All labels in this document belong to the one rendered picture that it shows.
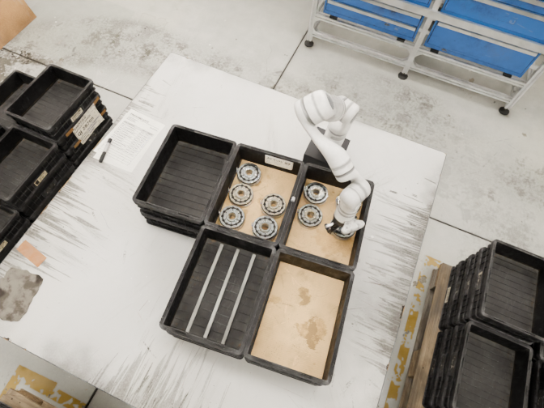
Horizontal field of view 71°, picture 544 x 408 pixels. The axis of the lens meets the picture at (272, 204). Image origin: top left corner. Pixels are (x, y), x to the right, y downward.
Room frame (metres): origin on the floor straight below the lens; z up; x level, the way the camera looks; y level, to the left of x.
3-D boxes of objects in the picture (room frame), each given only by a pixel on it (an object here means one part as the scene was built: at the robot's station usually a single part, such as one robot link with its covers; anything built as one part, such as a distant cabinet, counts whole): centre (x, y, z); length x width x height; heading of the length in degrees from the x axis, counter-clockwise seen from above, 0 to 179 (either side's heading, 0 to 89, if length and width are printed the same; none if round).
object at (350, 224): (0.61, -0.28, 1.02); 0.11 x 0.09 x 0.06; 29
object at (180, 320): (0.33, 0.15, 0.87); 0.40 x 0.30 x 0.11; 168
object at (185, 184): (0.78, 0.36, 0.87); 0.40 x 0.30 x 0.11; 168
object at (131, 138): (1.06, 0.74, 0.70); 0.33 x 0.23 x 0.01; 162
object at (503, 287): (0.55, -1.17, 0.37); 0.40 x 0.30 x 0.45; 162
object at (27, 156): (0.98, 1.42, 0.31); 0.40 x 0.30 x 0.34; 162
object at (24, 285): (0.25, 0.99, 0.71); 0.22 x 0.19 x 0.01; 162
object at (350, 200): (0.62, -0.27, 1.12); 0.09 x 0.07 x 0.15; 138
